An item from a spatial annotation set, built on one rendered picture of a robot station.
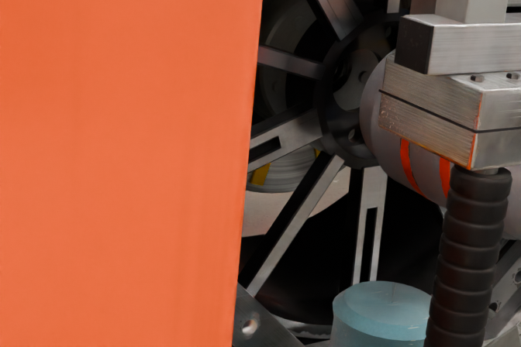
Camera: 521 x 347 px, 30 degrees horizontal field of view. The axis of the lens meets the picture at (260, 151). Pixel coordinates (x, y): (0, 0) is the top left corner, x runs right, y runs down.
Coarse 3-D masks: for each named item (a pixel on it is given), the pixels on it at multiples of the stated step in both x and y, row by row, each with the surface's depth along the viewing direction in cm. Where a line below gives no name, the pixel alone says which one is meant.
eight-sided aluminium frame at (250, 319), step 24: (504, 264) 101; (240, 288) 78; (504, 288) 101; (240, 312) 79; (264, 312) 80; (504, 312) 98; (240, 336) 79; (264, 336) 81; (288, 336) 82; (504, 336) 96
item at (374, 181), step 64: (320, 0) 86; (384, 0) 90; (320, 64) 88; (256, 128) 88; (320, 128) 90; (320, 192) 93; (384, 192) 97; (256, 256) 93; (320, 256) 112; (384, 256) 110; (320, 320) 97
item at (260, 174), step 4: (316, 152) 110; (316, 156) 110; (268, 164) 107; (260, 168) 107; (264, 168) 107; (268, 168) 107; (256, 172) 106; (260, 172) 107; (264, 172) 107; (252, 176) 107; (256, 176) 107; (260, 176) 107; (264, 176) 107; (252, 180) 107; (256, 180) 107; (260, 180) 107; (260, 184) 107
